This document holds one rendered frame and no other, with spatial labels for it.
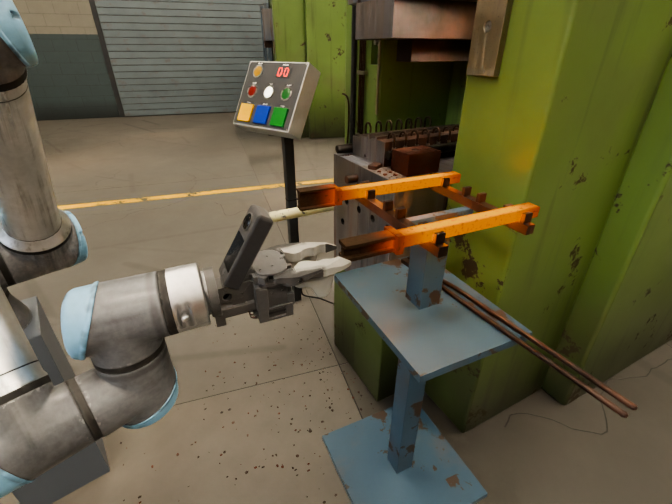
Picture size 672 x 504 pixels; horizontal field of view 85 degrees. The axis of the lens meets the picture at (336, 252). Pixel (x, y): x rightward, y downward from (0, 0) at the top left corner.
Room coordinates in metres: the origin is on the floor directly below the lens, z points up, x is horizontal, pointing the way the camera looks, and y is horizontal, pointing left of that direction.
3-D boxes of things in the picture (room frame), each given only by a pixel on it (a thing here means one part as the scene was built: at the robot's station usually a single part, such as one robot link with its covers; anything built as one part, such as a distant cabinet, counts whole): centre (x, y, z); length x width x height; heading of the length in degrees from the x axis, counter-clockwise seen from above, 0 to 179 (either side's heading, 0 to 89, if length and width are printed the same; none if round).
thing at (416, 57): (1.33, -0.34, 1.24); 0.30 x 0.07 x 0.06; 118
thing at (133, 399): (0.37, 0.29, 0.82); 0.12 x 0.09 x 0.12; 136
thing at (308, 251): (0.52, 0.04, 0.94); 0.09 x 0.03 x 0.06; 126
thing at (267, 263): (0.45, 0.13, 0.93); 0.12 x 0.08 x 0.09; 114
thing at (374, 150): (1.34, -0.29, 0.96); 0.42 x 0.20 x 0.09; 118
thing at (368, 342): (1.29, -0.33, 0.23); 0.56 x 0.38 x 0.47; 118
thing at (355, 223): (1.29, -0.33, 0.69); 0.56 x 0.38 x 0.45; 118
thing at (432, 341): (0.74, -0.21, 0.69); 0.40 x 0.30 x 0.02; 25
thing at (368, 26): (1.34, -0.29, 1.32); 0.42 x 0.20 x 0.10; 118
